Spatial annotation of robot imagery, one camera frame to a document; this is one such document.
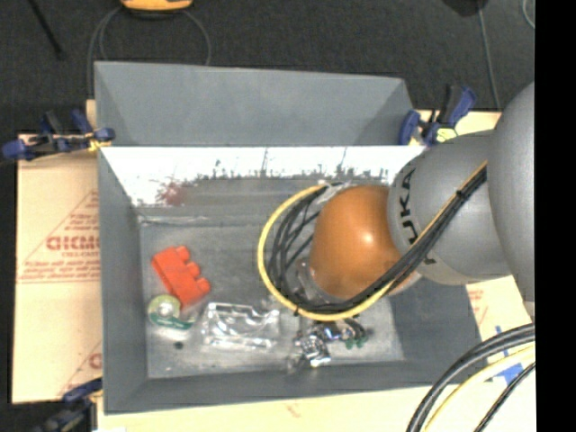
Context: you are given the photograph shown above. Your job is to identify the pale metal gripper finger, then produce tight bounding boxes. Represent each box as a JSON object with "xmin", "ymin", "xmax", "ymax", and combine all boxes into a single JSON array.
[
  {"xmin": 303, "ymin": 337, "xmax": 333, "ymax": 369},
  {"xmin": 286, "ymin": 338, "xmax": 311, "ymax": 374}
]

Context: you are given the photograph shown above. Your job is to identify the clear plastic packet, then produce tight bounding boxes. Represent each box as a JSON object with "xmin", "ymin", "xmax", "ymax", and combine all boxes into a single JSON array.
[{"xmin": 199, "ymin": 301, "xmax": 282, "ymax": 353}]

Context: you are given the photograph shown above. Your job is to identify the green tape dispenser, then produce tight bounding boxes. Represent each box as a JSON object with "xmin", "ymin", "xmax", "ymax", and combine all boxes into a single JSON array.
[{"xmin": 147, "ymin": 293, "xmax": 200, "ymax": 332}]

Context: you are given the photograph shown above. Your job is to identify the orange toy brick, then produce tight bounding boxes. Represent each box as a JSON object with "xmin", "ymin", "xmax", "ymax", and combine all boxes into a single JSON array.
[{"xmin": 151, "ymin": 245, "xmax": 212, "ymax": 309}]

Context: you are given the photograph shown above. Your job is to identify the grey metal bin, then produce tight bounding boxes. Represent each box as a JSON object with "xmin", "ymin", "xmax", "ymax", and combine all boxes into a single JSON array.
[{"xmin": 93, "ymin": 60, "xmax": 490, "ymax": 414}]

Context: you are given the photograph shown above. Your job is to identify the brown cardboard board, red print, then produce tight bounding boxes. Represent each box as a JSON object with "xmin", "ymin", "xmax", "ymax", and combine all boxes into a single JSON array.
[{"xmin": 10, "ymin": 99, "xmax": 536, "ymax": 405}]

